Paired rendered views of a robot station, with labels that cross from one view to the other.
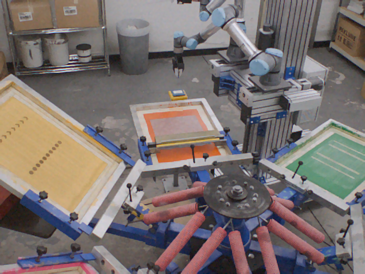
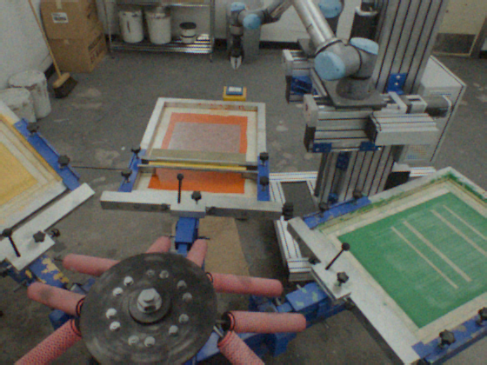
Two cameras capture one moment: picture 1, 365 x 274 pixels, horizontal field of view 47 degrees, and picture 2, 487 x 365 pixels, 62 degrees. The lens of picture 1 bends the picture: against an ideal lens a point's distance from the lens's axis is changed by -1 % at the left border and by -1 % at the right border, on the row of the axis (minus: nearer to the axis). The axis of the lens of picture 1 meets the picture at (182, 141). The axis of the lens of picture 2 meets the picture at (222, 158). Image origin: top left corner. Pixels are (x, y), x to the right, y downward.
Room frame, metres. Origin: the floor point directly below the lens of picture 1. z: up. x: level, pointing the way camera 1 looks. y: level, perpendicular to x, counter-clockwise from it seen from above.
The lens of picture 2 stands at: (1.00, -0.55, 2.12)
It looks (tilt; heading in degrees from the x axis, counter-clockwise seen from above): 38 degrees down; 18
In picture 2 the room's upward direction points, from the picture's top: 1 degrees clockwise
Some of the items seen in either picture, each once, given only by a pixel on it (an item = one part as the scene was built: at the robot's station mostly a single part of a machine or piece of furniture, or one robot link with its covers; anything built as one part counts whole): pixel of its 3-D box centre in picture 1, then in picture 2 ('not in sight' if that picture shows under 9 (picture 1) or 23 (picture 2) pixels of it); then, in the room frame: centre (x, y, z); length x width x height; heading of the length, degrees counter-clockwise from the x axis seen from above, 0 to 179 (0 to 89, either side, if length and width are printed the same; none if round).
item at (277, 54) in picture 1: (272, 58); (360, 56); (2.68, -0.59, 1.42); 0.13 x 0.12 x 0.14; 140
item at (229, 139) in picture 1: (229, 145); (263, 182); (2.29, -0.31, 0.98); 0.30 x 0.05 x 0.07; 15
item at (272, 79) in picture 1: (270, 74); (355, 81); (2.68, -0.59, 1.31); 0.15 x 0.15 x 0.10
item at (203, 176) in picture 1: (202, 176); (186, 228); (1.90, -0.12, 1.02); 0.17 x 0.06 x 0.05; 15
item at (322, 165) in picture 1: (329, 159); (415, 243); (2.07, -0.89, 1.05); 1.08 x 0.61 x 0.23; 135
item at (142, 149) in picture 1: (145, 155); (133, 174); (2.14, 0.23, 0.98); 0.30 x 0.05 x 0.07; 15
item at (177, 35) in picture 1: (178, 39); (237, 14); (3.04, 0.05, 1.40); 0.09 x 0.08 x 0.11; 50
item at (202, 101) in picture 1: (179, 131); (203, 145); (2.45, 0.02, 0.97); 0.79 x 0.58 x 0.04; 15
